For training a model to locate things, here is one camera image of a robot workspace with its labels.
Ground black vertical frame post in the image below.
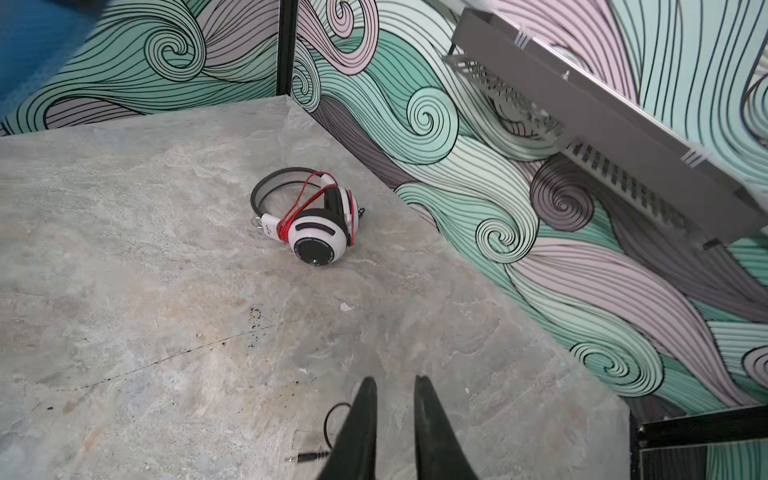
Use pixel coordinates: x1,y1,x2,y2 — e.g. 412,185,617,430
629,406,767,479
276,0,299,96

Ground white and black headphones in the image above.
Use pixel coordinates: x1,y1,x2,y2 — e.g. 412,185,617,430
250,167,365,266

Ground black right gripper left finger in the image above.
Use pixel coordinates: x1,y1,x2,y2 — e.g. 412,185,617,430
318,377,377,480

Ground black vertical frame post left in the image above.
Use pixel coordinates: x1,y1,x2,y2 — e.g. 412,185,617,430
276,0,299,96

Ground black perforated wall tray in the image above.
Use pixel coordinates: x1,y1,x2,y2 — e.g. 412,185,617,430
444,8,767,249

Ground black vertical frame post right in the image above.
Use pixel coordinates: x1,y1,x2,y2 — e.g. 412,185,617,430
629,406,767,479

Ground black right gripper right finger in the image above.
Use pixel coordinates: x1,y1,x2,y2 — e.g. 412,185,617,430
414,375,478,480

